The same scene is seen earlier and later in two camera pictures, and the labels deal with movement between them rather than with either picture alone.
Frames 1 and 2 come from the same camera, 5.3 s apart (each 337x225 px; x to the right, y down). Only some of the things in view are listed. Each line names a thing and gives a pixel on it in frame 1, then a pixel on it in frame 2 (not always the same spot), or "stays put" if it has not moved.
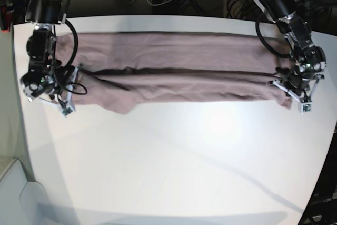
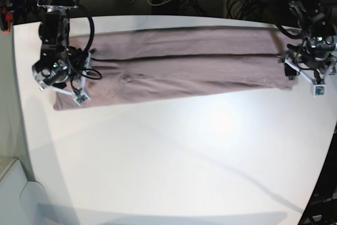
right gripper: [297, 78] to [313, 59]
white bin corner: [22, 202] stays put
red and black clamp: [6, 18] stays put
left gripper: [63, 77] to [75, 60]
